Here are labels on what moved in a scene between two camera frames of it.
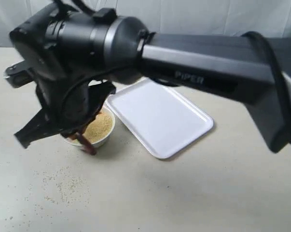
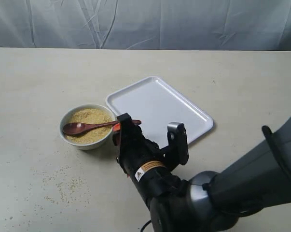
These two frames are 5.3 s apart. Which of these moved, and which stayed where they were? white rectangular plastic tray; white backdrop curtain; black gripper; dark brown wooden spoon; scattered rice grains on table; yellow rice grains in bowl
Moved: black gripper; dark brown wooden spoon
Stayed: yellow rice grains in bowl; white rectangular plastic tray; scattered rice grains on table; white backdrop curtain
